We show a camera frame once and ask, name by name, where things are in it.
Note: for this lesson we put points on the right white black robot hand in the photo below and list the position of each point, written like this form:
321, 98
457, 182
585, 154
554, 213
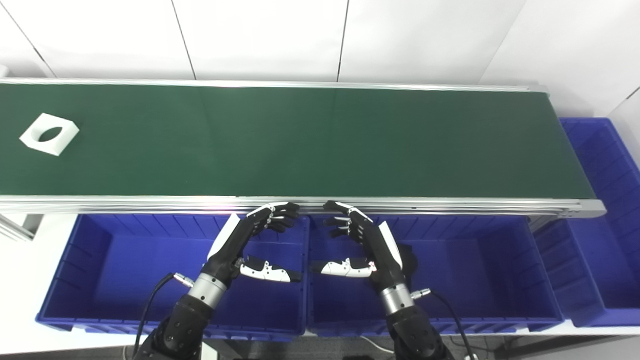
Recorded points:
382, 260

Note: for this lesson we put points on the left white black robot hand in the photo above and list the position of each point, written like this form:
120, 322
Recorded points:
227, 252

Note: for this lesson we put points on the white square part round hole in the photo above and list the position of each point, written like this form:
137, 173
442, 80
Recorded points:
69, 131

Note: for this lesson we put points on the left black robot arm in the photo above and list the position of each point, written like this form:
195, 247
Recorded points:
182, 320

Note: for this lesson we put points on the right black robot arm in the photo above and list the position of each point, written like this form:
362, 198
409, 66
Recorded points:
415, 327

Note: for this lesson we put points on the green conveyor belt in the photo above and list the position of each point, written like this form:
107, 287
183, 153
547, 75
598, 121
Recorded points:
150, 204
300, 140

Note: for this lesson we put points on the blue plastic bin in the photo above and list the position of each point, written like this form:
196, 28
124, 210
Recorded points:
125, 270
600, 240
475, 270

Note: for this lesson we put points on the aluminium conveyor leg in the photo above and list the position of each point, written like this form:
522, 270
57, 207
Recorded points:
20, 225

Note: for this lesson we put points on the small white box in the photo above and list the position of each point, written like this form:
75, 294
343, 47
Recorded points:
209, 351

